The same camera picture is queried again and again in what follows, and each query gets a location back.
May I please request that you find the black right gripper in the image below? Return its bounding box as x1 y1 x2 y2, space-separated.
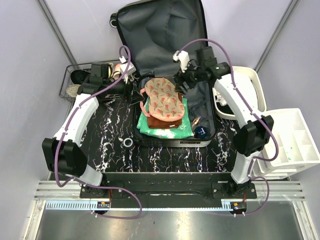
172 58 205 96

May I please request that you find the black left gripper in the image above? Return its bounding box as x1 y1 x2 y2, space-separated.
103 72 145 105

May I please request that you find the pink floral mesh pouch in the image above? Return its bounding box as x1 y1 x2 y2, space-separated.
139 77 185 122

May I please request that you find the brown towel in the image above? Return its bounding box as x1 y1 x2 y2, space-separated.
147 116 182 130

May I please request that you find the green tie-dye cloth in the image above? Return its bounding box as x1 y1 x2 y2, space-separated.
136 111 194 139

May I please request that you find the space astronaut kids suitcase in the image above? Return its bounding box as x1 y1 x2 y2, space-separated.
109 0 217 148

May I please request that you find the black garment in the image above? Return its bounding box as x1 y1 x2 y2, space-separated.
219 104 234 115

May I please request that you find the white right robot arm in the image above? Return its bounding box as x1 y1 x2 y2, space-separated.
172 46 275 199

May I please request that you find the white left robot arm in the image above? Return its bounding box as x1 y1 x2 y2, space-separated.
42 61 136 198

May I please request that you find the pink mug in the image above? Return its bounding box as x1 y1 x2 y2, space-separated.
112 63 122 81

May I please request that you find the yellow mug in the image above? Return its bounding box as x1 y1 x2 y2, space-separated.
107 63 114 79

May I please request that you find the gold perfume spray bottle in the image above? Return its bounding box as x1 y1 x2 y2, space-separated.
191 116 202 132

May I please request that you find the black bowl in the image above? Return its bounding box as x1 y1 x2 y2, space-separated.
70 69 90 85

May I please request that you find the speckled grey plate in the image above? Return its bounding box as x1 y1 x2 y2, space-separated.
66 84 80 98

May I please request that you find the white plastic basin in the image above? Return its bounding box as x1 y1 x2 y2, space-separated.
212 66 267 120

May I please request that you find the white compartment organizer box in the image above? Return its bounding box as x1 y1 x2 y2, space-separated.
265 108 320 177

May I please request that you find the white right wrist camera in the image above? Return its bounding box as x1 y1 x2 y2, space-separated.
172 50 190 73

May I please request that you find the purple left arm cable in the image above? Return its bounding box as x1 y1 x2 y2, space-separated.
53 45 143 220

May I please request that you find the black wire dish rack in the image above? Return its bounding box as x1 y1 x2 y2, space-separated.
59 58 131 103

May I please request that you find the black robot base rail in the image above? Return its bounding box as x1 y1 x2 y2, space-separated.
79 171 258 203

